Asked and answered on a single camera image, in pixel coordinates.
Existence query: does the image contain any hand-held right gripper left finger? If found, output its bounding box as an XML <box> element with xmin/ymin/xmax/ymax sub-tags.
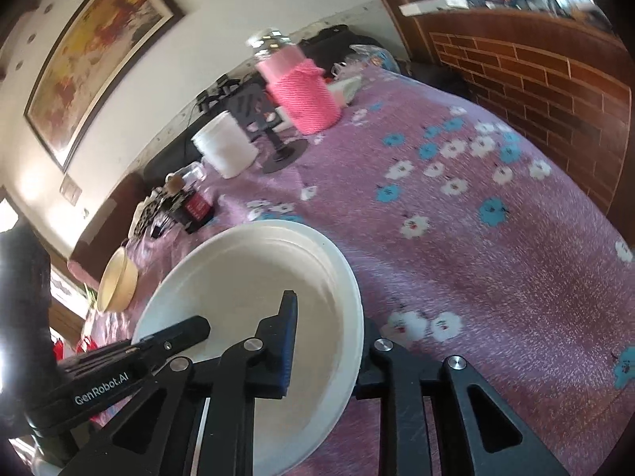
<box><xmin>64</xmin><ymin>290</ymin><xmax>298</xmax><ymax>476</ymax></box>

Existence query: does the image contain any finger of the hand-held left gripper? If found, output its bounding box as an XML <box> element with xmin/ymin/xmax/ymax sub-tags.
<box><xmin>131</xmin><ymin>315</ymin><xmax>212</xmax><ymax>361</ymax></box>

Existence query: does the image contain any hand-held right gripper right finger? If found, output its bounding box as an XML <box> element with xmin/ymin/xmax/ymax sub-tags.
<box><xmin>354</xmin><ymin>320</ymin><xmax>571</xmax><ymax>476</ymax></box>

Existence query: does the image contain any white plate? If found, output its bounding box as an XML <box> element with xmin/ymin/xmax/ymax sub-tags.
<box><xmin>130</xmin><ymin>219</ymin><xmax>365</xmax><ymax>476</ymax></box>

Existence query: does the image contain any cream bowl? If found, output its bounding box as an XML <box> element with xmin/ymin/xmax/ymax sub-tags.
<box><xmin>96</xmin><ymin>247</ymin><xmax>140</xmax><ymax>313</ymax></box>

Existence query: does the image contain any spotted cloth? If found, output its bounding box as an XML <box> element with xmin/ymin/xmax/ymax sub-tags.
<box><xmin>130</xmin><ymin>189</ymin><xmax>172</xmax><ymax>240</ymax></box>

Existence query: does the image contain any brown armchair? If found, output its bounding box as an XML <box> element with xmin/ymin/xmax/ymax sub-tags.
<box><xmin>67</xmin><ymin>173</ymin><xmax>147</xmax><ymax>283</ymax></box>

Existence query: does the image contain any jar with red label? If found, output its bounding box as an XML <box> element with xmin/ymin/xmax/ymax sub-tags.
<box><xmin>169</xmin><ymin>163</ymin><xmax>216</xmax><ymax>235</ymax></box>

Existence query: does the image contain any purple floral tablecloth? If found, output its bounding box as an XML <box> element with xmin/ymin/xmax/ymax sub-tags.
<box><xmin>79</xmin><ymin>62</ymin><xmax>635</xmax><ymax>476</ymax></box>

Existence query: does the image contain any black sofa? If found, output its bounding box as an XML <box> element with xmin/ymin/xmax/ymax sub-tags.
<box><xmin>141</xmin><ymin>25</ymin><xmax>393</xmax><ymax>189</ymax></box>

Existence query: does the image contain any white plastic container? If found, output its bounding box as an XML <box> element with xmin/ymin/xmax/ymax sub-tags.
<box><xmin>191</xmin><ymin>111</ymin><xmax>260</xmax><ymax>180</ymax></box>

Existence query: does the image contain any black stand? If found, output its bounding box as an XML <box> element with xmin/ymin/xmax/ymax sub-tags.
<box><xmin>231</xmin><ymin>84</ymin><xmax>309</xmax><ymax>175</ymax></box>

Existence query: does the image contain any pink knitted bottle cover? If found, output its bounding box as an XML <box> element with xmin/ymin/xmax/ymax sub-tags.
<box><xmin>255</xmin><ymin>42</ymin><xmax>344</xmax><ymax>136</ymax></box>

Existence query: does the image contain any framed painting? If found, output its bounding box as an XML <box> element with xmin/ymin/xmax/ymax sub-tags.
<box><xmin>24</xmin><ymin>0</ymin><xmax>187</xmax><ymax>173</ymax></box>

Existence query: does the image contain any clear plastic bag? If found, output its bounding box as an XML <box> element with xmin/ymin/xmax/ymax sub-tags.
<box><xmin>333</xmin><ymin>44</ymin><xmax>400</xmax><ymax>77</ymax></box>

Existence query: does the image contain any white box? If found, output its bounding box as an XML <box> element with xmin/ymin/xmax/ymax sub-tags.
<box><xmin>398</xmin><ymin>0</ymin><xmax>471</xmax><ymax>17</ymax></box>

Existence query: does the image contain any wall light switch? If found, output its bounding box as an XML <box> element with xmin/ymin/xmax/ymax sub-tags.
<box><xmin>60</xmin><ymin>176</ymin><xmax>83</xmax><ymax>207</ymax></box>

